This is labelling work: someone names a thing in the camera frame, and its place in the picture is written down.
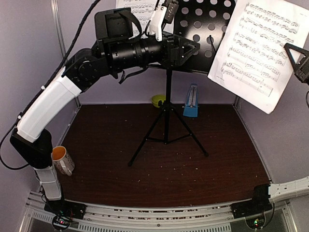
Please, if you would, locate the blue metronome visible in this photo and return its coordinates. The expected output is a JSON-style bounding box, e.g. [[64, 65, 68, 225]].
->
[[183, 83, 198, 117]]

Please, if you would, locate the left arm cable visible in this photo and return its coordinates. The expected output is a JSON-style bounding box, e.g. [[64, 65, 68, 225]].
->
[[0, 0, 102, 170]]

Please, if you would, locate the right aluminium corner post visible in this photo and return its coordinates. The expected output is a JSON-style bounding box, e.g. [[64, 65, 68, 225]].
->
[[233, 96, 241, 109]]

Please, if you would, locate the sheet music page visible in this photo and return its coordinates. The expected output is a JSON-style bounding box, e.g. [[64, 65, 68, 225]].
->
[[208, 0, 309, 114], [115, 0, 174, 33]]

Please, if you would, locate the left aluminium corner post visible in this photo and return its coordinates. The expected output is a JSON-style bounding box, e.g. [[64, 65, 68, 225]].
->
[[50, 0, 82, 109]]

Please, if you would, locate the aluminium corner post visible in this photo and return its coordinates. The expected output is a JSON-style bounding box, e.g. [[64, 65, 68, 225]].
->
[[233, 96, 241, 109], [50, 0, 82, 109]]

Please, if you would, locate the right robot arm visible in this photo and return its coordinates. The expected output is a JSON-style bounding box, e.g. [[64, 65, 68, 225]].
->
[[247, 43, 309, 214]]

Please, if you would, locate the green bowl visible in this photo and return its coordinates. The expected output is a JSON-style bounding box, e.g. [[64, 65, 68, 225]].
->
[[152, 94, 166, 108]]

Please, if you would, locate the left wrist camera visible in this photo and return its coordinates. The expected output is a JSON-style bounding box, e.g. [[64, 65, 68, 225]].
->
[[145, 0, 179, 42]]

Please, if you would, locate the black music stand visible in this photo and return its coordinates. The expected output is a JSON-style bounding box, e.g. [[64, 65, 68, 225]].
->
[[128, 0, 236, 166]]

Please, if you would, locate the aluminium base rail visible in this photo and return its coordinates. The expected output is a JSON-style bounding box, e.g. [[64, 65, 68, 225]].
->
[[17, 191, 301, 232]]

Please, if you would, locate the white patterned mug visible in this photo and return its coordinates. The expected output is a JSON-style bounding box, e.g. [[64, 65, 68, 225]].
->
[[52, 146, 75, 176]]

